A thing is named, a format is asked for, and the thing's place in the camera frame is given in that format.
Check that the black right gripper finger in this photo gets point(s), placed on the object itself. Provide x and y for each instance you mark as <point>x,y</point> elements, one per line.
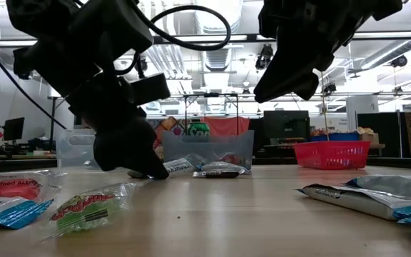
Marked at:
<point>307,85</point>
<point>280,78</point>

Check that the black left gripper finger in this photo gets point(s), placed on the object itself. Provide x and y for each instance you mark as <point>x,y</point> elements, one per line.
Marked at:
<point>157,171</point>

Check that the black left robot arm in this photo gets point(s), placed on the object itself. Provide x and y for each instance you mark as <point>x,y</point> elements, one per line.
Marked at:
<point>41,21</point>

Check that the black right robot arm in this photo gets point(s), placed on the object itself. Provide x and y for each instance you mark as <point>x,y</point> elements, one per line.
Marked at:
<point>387,7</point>

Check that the thin wooden pole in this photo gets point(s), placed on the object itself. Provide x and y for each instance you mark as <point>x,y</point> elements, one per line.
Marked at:
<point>326,118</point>

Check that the black television screen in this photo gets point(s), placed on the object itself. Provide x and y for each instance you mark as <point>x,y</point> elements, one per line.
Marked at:
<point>287,125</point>

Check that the colourful patchwork cloth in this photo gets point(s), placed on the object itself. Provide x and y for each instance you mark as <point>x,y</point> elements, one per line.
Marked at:
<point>171,125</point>

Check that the grey translucent plastic bin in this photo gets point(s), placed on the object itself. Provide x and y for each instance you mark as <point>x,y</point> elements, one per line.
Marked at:
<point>209,146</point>

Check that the clear plastic bin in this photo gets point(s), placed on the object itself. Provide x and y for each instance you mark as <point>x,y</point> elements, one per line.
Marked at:
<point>73,150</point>

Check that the green soda can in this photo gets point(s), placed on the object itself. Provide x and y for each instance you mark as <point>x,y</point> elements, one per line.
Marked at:
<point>198,129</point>

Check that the blue storage tub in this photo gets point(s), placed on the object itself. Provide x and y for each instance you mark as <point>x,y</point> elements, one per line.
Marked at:
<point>337,137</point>

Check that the orange cloth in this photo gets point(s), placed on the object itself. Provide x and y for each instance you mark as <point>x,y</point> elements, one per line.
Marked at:
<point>227,125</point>

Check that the red plastic basket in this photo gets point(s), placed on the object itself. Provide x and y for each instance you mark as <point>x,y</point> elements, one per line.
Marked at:
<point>334,155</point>

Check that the cardboard box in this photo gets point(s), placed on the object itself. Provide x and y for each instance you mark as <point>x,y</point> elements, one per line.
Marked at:
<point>367,137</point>

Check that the black partition panel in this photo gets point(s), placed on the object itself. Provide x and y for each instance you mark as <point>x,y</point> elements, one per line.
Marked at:
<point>387,132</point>

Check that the black computer monitor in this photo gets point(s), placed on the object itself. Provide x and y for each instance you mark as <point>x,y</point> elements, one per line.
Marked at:
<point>13,128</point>

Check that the black ceiling-hung camera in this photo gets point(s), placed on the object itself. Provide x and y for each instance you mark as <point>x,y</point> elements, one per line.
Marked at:
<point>399,61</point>
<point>329,88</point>
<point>264,57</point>

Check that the silver ceiling air duct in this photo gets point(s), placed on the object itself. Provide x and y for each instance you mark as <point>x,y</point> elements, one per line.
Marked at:
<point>218,60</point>

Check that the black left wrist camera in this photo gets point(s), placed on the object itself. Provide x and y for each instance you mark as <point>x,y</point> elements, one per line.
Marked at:
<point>116,28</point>

